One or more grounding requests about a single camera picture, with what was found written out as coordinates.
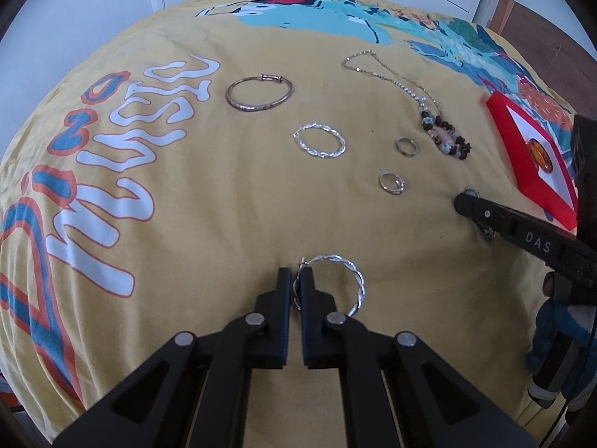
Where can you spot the red jewelry tray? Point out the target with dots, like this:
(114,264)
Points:
(504,123)

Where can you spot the thin gold bangle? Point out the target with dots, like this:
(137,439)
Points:
(270,77)

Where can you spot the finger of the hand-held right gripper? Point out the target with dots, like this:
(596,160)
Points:
(480,212)

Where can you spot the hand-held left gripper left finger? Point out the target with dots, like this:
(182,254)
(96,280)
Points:
(281,308)

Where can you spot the orange bangle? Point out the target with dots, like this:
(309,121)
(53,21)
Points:
(532,143)

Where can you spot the yellow dinosaur print blanket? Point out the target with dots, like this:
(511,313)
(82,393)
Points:
(210,224)

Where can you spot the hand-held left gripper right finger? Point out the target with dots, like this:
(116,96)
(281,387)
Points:
(308,317)

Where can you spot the plain silver bangle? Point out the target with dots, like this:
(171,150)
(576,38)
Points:
(472,191)

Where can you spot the wooden board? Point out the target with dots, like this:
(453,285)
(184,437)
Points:
(504,11)

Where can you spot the person's right hand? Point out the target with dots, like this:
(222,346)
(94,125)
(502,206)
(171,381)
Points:
(559,324)

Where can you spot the twisted silver hoop earring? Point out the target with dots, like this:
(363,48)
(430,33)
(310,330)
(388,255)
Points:
(344,145)
(359,285)

